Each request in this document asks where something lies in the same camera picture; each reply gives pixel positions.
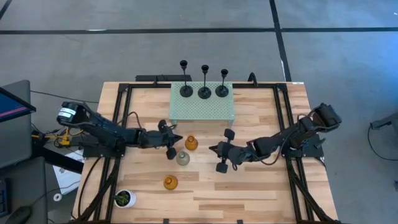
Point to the white tape roll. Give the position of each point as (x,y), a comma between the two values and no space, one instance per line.
(54,197)

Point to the medium black candlestick holder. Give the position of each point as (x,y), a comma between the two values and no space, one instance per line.
(204,92)

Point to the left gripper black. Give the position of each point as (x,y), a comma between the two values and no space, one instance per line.
(158,140)

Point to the grey stand foot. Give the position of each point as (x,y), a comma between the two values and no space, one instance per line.
(385,122)

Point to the grey desk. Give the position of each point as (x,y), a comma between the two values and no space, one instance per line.
(28,186)

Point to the black computer mouse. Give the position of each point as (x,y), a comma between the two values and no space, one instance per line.
(18,214)

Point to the short black candlestick holder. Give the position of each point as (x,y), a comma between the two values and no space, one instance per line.
(221,91)

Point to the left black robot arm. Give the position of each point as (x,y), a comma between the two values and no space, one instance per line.
(105,129)

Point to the white pot with green plant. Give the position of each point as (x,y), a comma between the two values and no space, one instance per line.
(131,201)

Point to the computer monitor with blue screen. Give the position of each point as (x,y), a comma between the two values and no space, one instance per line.
(12,107)

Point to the black aluminium table frame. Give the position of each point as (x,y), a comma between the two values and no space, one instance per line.
(258,85)

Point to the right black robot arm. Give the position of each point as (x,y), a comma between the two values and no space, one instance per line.
(280,140)

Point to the white paper sheet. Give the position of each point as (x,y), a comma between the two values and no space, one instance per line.
(66,179)

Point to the black hook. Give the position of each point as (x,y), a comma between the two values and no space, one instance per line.
(252,77)

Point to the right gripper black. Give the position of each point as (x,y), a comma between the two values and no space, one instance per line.
(233,152)

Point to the amber ribbed glass candle holder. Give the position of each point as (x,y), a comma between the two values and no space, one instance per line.
(191,143)
(170,183)

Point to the clear ribbed glass candle holder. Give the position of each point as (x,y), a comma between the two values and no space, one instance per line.
(183,158)

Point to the black computer keyboard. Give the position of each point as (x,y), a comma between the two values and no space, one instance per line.
(3,196)

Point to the pale green perforated metal shelf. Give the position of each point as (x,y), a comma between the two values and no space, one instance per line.
(202,109)

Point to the tall black candlestick holder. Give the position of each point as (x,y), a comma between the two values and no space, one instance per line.
(186,91)

